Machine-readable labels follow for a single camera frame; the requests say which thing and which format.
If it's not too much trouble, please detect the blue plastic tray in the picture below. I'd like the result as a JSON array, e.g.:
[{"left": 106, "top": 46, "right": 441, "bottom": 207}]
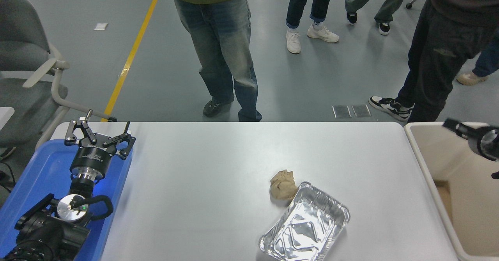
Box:
[{"left": 0, "top": 138, "right": 133, "bottom": 261}]

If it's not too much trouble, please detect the silver foil tray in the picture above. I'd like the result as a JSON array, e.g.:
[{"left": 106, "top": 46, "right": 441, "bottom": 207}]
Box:
[{"left": 258, "top": 181, "right": 350, "bottom": 261}]

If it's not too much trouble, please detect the grey chair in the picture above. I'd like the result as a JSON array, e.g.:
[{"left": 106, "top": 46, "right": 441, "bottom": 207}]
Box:
[{"left": 0, "top": 0, "right": 117, "bottom": 148}]

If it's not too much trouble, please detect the metal floor plate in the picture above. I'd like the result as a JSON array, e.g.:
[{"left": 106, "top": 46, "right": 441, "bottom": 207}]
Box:
[
  {"left": 333, "top": 105, "right": 352, "bottom": 119},
  {"left": 352, "top": 104, "right": 372, "bottom": 118}
]

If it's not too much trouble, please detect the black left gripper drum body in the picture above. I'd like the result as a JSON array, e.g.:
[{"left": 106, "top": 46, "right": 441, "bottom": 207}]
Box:
[{"left": 69, "top": 138, "right": 117, "bottom": 175}]

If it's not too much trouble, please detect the white side table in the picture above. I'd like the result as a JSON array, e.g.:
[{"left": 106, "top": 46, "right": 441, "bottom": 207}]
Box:
[{"left": 0, "top": 107, "right": 15, "bottom": 130}]

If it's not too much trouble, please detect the black floor cable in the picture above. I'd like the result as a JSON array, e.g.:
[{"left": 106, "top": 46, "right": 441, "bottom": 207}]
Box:
[{"left": 0, "top": 170, "right": 17, "bottom": 193}]

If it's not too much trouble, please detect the large pale bin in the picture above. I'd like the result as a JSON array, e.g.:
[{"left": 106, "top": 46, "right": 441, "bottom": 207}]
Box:
[{"left": 403, "top": 121, "right": 499, "bottom": 261}]

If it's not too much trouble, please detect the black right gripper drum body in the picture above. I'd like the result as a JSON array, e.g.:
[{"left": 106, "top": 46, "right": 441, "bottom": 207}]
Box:
[{"left": 466, "top": 126, "right": 486, "bottom": 156}]

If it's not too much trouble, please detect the crumpled tan paper ball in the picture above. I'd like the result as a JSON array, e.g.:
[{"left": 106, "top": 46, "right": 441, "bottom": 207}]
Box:
[{"left": 270, "top": 170, "right": 299, "bottom": 201}]

